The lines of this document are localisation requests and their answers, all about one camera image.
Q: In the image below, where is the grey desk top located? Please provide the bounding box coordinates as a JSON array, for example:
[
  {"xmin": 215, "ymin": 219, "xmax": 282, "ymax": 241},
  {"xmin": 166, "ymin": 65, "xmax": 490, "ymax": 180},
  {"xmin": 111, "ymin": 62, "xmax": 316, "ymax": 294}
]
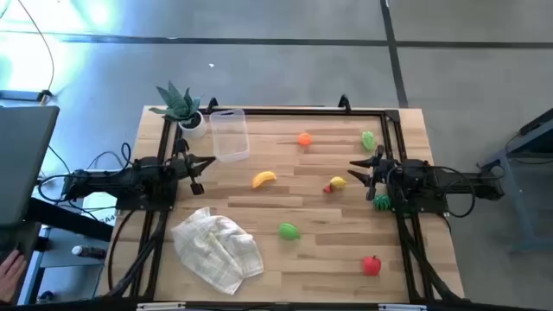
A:
[{"xmin": 0, "ymin": 105, "xmax": 60, "ymax": 228}]

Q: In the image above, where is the striped green toy watermelon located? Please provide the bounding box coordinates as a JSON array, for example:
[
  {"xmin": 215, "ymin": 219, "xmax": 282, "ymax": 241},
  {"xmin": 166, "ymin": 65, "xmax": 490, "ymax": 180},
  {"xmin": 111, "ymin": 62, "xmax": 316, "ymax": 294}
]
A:
[{"xmin": 372, "ymin": 194, "xmax": 392, "ymax": 213}]

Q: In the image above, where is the black metal table frame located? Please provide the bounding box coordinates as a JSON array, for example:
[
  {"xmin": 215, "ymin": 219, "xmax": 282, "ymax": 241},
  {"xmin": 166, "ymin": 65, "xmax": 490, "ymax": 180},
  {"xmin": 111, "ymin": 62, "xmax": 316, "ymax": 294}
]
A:
[{"xmin": 105, "ymin": 105, "xmax": 466, "ymax": 303}]

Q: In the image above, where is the light green toy vegetable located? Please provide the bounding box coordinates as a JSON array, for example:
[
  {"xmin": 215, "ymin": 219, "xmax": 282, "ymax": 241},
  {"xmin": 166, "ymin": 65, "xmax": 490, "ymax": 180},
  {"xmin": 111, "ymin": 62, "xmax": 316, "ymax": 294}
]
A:
[{"xmin": 360, "ymin": 130, "xmax": 376, "ymax": 152}]

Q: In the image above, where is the white edge bracket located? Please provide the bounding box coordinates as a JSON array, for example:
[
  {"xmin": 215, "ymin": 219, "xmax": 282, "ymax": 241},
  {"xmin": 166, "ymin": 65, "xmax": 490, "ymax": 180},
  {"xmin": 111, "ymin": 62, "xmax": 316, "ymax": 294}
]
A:
[
  {"xmin": 378, "ymin": 303, "xmax": 428, "ymax": 311},
  {"xmin": 137, "ymin": 301, "xmax": 187, "ymax": 311}
]

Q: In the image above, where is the person's hand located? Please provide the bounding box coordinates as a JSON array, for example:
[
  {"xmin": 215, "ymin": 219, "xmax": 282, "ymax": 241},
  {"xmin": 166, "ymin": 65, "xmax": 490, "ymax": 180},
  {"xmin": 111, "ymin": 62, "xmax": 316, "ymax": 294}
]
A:
[{"xmin": 0, "ymin": 249, "xmax": 28, "ymax": 303}]

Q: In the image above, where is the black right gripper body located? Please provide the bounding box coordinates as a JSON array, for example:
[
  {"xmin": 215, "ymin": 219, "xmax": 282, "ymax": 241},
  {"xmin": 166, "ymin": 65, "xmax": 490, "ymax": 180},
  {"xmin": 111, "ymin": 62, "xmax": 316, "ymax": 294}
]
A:
[{"xmin": 365, "ymin": 144, "xmax": 392, "ymax": 202}]

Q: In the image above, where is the blue-grey metal table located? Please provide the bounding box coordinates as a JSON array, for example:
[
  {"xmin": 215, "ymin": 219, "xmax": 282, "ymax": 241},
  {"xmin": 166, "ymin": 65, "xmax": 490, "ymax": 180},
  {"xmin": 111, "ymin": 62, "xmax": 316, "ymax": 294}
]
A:
[{"xmin": 477, "ymin": 107, "xmax": 553, "ymax": 254}]

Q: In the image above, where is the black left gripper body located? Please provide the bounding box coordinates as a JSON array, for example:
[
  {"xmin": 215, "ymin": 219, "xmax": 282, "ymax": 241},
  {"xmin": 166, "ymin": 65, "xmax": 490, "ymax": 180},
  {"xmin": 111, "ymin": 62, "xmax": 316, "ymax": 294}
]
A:
[{"xmin": 166, "ymin": 136, "xmax": 207, "ymax": 196}]

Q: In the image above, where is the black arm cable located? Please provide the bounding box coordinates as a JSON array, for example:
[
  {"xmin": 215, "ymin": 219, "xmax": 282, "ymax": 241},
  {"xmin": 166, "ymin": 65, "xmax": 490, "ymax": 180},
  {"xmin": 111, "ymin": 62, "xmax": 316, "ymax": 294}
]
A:
[
  {"xmin": 36, "ymin": 142, "xmax": 133, "ymax": 204},
  {"xmin": 442, "ymin": 166, "xmax": 476, "ymax": 219}
]

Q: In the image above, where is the white checked cloth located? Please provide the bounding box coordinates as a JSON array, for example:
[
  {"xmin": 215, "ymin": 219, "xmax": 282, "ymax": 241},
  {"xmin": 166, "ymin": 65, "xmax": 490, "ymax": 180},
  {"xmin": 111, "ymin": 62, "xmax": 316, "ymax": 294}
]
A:
[{"xmin": 170, "ymin": 206, "xmax": 265, "ymax": 296}]

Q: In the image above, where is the green plant in white pot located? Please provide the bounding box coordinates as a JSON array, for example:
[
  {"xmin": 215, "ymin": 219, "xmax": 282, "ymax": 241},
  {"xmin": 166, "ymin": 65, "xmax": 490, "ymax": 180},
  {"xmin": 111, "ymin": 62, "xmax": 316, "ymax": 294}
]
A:
[{"xmin": 149, "ymin": 80, "xmax": 208, "ymax": 140}]

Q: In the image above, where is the yellow toy banana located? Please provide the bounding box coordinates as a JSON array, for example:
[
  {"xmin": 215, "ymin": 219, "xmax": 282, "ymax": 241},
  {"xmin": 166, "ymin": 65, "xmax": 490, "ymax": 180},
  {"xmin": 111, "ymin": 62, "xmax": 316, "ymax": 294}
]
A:
[{"xmin": 251, "ymin": 170, "xmax": 278, "ymax": 189}]

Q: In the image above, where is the clear plastic tupperware container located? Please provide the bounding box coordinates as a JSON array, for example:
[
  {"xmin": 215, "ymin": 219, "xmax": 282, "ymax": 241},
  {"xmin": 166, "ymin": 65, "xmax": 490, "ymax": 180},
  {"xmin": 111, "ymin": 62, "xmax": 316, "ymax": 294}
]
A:
[{"xmin": 209, "ymin": 108, "xmax": 251, "ymax": 163}]

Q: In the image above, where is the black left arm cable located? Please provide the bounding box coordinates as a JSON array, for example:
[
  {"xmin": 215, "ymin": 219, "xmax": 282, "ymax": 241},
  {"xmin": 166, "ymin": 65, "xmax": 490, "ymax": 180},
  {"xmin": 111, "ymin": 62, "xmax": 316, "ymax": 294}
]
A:
[{"xmin": 36, "ymin": 142, "xmax": 133, "ymax": 204}]

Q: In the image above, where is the bright green toy lime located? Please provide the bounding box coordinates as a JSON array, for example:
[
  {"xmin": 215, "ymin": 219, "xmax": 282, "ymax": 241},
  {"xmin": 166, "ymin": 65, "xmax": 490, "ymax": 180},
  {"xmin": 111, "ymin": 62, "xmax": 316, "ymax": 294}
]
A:
[{"xmin": 277, "ymin": 222, "xmax": 302, "ymax": 242}]

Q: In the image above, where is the thin yellow floor cable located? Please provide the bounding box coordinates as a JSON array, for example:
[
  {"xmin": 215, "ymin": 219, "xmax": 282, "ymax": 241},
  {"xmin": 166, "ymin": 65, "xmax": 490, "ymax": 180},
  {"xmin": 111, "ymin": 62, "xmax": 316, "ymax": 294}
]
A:
[{"xmin": 16, "ymin": 0, "xmax": 56, "ymax": 105}]

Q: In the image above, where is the dark bottle with white cap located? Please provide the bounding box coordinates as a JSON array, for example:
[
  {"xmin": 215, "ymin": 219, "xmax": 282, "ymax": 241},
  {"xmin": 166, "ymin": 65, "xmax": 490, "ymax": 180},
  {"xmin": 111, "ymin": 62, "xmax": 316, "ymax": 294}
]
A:
[{"xmin": 71, "ymin": 244, "xmax": 107, "ymax": 261}]

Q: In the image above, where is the red toy apple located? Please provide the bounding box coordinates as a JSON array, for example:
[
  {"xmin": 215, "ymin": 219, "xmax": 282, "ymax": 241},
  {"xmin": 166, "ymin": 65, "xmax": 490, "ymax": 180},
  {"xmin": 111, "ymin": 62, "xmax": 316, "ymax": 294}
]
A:
[{"xmin": 361, "ymin": 255, "xmax": 383, "ymax": 277}]

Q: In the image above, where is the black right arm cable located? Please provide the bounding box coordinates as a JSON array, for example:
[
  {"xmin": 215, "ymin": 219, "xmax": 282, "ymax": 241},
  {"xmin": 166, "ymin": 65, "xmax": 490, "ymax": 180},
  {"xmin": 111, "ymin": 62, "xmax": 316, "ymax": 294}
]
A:
[{"xmin": 442, "ymin": 166, "xmax": 476, "ymax": 219}]

